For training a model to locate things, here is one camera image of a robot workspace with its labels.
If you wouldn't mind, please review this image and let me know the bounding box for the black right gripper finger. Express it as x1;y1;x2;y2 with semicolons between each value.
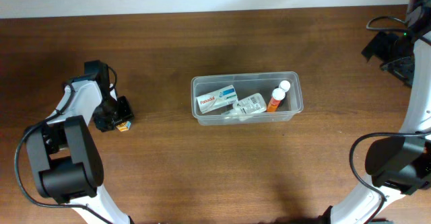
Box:
380;57;415;87
361;32;397;61

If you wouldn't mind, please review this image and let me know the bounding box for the small gold-lid jar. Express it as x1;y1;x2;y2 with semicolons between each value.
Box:
116;121;131;132

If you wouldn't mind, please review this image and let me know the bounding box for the orange tube white cap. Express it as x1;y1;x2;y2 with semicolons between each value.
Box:
267;88;286;112

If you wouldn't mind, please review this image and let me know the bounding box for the dark bottle white cap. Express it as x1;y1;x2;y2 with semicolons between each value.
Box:
279;80;291;107

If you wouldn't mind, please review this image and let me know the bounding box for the white Panadol box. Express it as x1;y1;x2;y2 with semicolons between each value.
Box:
196;85;238;114

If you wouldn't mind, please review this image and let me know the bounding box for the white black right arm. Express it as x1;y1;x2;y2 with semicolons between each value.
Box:
312;0;430;223

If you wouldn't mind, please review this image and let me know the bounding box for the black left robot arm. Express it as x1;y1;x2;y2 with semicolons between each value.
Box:
14;60;134;223

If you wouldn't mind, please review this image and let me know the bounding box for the clear plastic container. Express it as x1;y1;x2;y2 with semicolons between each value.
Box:
191;71;304;126

